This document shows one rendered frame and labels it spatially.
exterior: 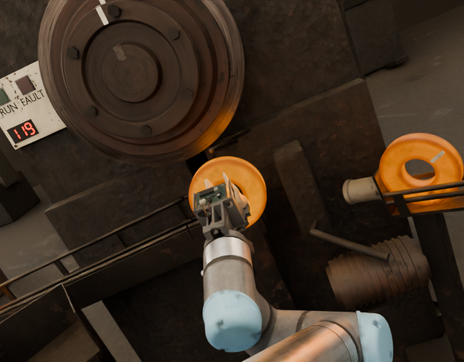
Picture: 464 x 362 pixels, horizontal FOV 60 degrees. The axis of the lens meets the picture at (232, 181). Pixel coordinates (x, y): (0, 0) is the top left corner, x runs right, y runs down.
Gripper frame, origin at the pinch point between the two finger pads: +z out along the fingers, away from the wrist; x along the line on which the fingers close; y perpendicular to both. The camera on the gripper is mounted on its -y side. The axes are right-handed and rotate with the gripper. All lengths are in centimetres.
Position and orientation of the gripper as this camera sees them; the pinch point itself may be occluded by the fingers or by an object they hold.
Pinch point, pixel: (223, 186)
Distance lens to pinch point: 81.5
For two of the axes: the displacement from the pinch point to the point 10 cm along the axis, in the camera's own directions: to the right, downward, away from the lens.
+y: -3.7, -7.4, -5.7
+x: -9.3, 3.4, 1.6
